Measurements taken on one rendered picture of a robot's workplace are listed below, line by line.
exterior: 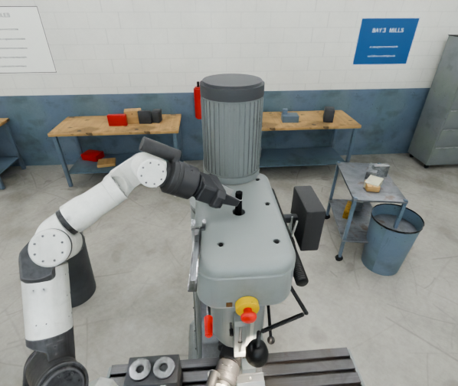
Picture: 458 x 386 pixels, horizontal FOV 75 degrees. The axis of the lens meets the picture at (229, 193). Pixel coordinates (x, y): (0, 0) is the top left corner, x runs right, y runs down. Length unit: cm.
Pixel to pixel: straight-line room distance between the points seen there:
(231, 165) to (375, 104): 502
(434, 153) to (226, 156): 526
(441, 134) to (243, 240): 530
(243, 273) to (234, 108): 46
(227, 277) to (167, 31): 446
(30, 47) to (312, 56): 415
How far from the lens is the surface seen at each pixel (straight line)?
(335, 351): 181
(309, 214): 120
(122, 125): 474
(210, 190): 75
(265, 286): 77
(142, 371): 150
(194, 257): 73
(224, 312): 106
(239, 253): 74
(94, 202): 72
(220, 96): 89
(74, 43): 526
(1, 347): 336
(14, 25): 555
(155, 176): 69
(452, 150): 618
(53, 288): 75
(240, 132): 92
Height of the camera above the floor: 241
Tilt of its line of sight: 33 degrees down
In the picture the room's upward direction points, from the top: straight up
